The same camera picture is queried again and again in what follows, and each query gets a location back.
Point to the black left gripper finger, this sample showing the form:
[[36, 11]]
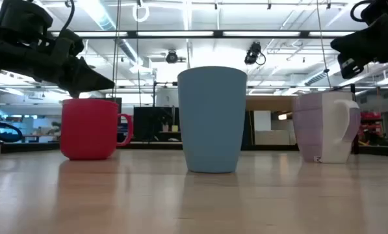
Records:
[[83, 79]]

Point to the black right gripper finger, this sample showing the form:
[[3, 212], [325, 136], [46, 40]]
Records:
[[351, 66]]

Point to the red mug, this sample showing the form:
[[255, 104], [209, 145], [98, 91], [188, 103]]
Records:
[[88, 130]]

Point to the purple and white mug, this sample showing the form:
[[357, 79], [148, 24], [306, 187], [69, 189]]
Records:
[[320, 130]]

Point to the blue plastic cup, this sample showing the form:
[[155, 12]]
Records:
[[211, 120]]

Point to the black computer monitor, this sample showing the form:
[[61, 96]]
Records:
[[119, 107], [149, 123]]

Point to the small potted plant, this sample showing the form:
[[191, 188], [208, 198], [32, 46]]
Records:
[[55, 127]]

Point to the red storage rack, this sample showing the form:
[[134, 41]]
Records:
[[370, 125]]

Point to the small pale cup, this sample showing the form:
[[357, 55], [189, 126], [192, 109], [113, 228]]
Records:
[[165, 127]]

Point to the small yellow cup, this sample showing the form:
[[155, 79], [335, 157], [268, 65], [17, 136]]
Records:
[[175, 128]]

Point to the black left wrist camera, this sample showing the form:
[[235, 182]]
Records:
[[21, 16]]

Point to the black ceiling camera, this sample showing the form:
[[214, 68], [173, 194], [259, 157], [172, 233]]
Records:
[[253, 53], [172, 57]]

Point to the black aluminium table frame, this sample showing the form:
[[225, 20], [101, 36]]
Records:
[[154, 146]]

